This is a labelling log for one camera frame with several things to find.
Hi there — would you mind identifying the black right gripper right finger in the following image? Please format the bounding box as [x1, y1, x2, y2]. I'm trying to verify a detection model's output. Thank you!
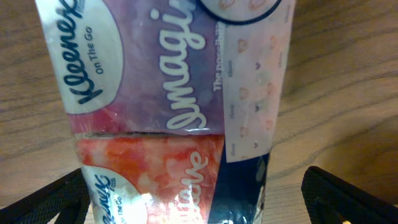
[301, 166, 397, 224]

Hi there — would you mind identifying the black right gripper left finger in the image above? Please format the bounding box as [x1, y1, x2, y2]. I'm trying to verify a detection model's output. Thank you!
[1, 169, 90, 224]

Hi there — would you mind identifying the Kleenex tissue multipack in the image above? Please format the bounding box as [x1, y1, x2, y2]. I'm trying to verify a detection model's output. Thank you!
[36, 0, 295, 223]

